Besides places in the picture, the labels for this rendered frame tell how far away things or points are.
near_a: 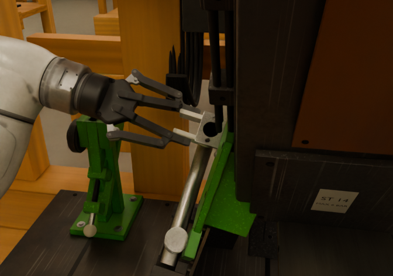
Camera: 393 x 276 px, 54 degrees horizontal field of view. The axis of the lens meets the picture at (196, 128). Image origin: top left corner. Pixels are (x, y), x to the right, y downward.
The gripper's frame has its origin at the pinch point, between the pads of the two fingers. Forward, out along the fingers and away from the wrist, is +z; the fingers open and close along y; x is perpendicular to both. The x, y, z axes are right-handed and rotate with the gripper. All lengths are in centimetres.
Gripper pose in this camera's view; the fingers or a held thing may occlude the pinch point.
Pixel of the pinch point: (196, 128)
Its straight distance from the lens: 65.6
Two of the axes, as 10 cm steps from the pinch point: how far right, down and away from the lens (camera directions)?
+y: 3.1, -9.2, 2.6
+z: 9.5, 3.1, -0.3
